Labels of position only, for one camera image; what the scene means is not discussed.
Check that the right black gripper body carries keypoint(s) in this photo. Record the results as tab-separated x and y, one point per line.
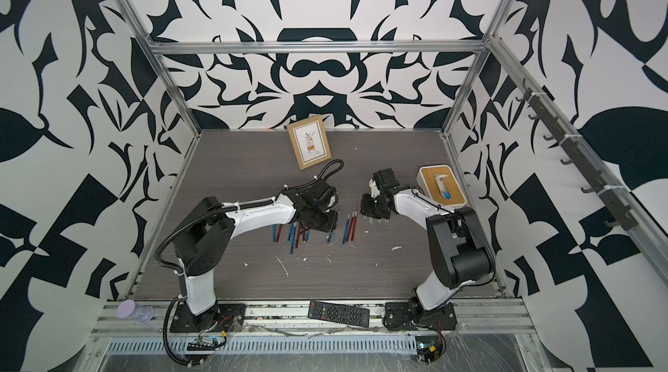
371	206

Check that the red knife capped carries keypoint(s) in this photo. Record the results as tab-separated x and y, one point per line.
299	233

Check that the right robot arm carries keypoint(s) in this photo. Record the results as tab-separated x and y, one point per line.
459	254

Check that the white box with wooden lid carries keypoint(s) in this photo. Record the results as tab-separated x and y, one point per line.
440	184

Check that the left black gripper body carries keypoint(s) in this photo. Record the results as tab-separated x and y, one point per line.
323	220

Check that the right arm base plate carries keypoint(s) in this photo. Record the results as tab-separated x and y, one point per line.
409	316

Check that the white cable duct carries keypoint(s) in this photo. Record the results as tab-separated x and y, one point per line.
311	344

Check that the red carving knife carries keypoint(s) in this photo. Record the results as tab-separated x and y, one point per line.
350	227
354	226

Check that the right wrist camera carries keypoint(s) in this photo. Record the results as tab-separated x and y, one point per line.
374	189

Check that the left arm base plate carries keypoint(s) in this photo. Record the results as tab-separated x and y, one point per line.
224	317

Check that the wooden picture frame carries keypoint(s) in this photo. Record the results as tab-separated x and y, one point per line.
309	141

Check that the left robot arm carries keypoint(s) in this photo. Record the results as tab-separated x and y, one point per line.
195	248

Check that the black remote control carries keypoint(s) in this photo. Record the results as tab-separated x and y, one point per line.
348	315

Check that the black wall hook rail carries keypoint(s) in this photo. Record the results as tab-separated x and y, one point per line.
580	154

